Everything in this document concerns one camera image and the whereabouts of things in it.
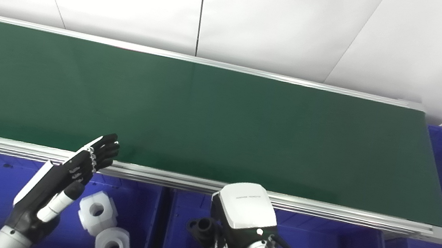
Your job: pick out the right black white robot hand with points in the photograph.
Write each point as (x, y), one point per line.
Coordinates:
(247, 209)

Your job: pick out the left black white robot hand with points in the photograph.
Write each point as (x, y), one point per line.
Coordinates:
(42, 197)

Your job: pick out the black flanged plastic part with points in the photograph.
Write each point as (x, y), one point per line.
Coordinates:
(201, 226)

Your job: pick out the white hexagonal plastic part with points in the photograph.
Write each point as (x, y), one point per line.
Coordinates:
(108, 219)

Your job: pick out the green conveyor belt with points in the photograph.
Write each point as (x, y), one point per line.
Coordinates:
(323, 210)
(204, 116)

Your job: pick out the white round plastic part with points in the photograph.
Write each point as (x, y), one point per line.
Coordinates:
(126, 245)

